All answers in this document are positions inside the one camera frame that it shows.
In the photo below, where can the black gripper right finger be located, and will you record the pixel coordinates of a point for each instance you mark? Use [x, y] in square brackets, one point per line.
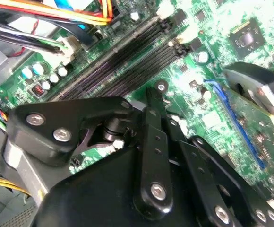
[205, 179]

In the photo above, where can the metal locking lever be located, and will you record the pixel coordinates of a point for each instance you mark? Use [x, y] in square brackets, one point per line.
[167, 101]

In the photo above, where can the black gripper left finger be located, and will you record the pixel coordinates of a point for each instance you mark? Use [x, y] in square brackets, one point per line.
[45, 146]

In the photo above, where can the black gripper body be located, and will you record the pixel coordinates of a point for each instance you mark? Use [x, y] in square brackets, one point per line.
[99, 189]

